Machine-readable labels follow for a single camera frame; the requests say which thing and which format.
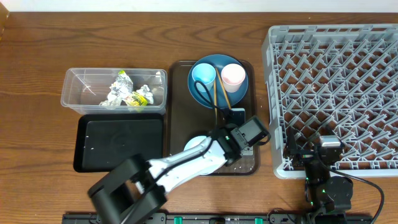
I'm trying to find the light blue bowl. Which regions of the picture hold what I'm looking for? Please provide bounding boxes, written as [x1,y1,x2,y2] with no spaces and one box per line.
[183,136,206,151]

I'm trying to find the white tissue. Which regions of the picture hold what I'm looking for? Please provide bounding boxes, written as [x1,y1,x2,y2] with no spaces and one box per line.
[99,93,122,106]
[136,85,154,105]

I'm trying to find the yellow snack wrapper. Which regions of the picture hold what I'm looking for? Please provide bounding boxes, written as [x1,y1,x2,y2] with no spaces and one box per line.
[110,70,148,106]

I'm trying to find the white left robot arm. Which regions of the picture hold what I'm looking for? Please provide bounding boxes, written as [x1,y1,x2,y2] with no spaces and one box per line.
[88,116,264,223]

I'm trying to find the grey dishwasher rack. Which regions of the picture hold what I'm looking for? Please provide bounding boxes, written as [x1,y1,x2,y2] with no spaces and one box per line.
[261,24,397,179]

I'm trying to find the right wooden chopstick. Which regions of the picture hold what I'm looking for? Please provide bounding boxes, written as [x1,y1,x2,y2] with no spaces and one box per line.
[215,67,231,110]

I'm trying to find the wooden chopstick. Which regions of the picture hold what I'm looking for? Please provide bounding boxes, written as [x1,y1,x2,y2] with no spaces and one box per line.
[213,80,218,124]
[215,67,231,110]

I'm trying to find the dark blue plate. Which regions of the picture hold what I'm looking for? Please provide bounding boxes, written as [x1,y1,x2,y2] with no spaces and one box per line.
[188,54,249,108]

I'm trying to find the left wooden chopstick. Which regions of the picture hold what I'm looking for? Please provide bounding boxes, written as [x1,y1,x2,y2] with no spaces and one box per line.
[213,80,218,124]

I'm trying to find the pink cup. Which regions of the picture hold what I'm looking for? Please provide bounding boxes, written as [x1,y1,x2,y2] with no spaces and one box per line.
[221,63,246,93]

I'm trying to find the brown serving tray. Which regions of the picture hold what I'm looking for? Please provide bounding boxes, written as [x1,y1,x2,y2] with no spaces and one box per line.
[163,60,260,176]

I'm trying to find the light blue cup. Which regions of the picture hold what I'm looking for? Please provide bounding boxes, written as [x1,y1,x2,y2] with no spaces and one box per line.
[192,63,216,92]

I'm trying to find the black tray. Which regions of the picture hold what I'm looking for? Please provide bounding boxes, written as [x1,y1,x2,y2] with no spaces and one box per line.
[73,113,164,173]

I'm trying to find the clear plastic bin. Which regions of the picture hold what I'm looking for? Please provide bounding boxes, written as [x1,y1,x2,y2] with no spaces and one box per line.
[61,68,167,114]

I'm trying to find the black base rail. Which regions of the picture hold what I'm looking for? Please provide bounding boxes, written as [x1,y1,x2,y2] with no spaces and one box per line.
[62,212,374,224]

